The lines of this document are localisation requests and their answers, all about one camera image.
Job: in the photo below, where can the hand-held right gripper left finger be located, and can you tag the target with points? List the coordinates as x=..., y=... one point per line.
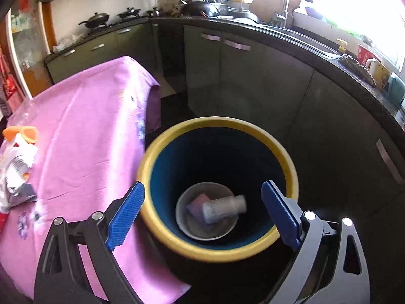
x=125, y=218

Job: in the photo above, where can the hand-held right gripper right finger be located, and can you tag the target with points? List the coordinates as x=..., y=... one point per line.
x=280, y=215

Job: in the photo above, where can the small white plastic bottle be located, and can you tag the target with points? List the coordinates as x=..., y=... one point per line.
x=218, y=209

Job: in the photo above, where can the yellow rimmed trash bin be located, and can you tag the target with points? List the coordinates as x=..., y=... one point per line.
x=221, y=123

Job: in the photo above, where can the grey bowl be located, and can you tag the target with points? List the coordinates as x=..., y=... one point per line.
x=196, y=231

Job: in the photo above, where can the pink packet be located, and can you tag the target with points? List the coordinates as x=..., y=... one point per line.
x=197, y=202

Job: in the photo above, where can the pink floral tablecloth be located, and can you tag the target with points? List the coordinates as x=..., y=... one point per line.
x=88, y=133

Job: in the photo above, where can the silver snack packet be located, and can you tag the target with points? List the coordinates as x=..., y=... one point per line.
x=15, y=164

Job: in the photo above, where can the orange foam net sleeve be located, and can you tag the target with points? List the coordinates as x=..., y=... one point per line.
x=28, y=133

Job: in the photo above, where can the dark kitchen cabinet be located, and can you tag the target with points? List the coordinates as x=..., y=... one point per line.
x=253, y=79

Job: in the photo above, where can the green kitchen cabinet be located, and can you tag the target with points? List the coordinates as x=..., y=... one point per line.
x=95, y=57

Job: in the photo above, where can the woven brown cloth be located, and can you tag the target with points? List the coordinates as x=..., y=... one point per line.
x=356, y=68

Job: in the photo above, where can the teal mug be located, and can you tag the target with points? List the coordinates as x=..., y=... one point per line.
x=397, y=90

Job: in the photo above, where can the cream printed mug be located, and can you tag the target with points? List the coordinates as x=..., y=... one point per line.
x=381, y=74

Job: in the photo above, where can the steel sink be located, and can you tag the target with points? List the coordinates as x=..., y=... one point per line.
x=310, y=41

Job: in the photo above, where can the yellow tap knob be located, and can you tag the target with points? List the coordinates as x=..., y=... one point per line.
x=342, y=46

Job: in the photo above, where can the red and white mug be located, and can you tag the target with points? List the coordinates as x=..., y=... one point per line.
x=367, y=55

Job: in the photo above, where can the clear plastic bag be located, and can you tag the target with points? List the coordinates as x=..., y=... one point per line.
x=66, y=43

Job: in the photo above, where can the black wok with lid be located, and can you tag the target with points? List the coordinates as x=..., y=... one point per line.
x=95, y=19

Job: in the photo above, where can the black lidded frying pan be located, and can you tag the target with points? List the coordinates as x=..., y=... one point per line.
x=129, y=13

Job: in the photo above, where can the steel faucet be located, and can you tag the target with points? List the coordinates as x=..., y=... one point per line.
x=285, y=9

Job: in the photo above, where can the glass door with red decoration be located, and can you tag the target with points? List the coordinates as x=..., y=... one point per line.
x=22, y=38

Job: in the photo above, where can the small black pot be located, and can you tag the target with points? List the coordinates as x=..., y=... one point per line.
x=154, y=12

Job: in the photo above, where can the large black wok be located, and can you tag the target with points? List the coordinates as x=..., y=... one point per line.
x=202, y=9

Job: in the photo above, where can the dish rack with dishes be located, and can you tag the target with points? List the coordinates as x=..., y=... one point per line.
x=208, y=0

